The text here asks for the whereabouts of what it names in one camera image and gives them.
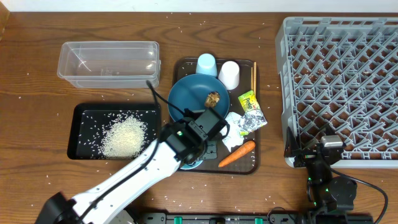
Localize green foil snack wrapper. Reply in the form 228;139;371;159
238;90;267;136

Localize dark blue plate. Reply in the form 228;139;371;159
167;74;230;118

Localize grey dishwasher rack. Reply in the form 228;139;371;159
275;17;397;169

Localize light blue rice bowl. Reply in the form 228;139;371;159
180;160;203;170

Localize light blue cup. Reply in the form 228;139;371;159
196;54;217;78

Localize orange carrot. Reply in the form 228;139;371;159
218;141;256;167

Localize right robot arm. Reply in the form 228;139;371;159
284;127;357;223

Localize black waste tray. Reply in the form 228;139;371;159
67;103;161;160

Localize pale pink cup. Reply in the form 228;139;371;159
218;61;240;90

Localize wooden chopstick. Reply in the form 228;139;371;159
252;62;257;96
251;67;254;90

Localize clear plastic bin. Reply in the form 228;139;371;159
57;41;161;89

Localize crumpled white napkin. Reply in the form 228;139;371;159
222;112;244;152

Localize white rice pile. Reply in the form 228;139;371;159
99;114;147;159

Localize brown serving tray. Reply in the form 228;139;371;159
173;57;261;175

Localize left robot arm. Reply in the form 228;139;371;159
36;108;229;224

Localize brown food scrap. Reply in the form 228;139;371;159
205;91;221;108

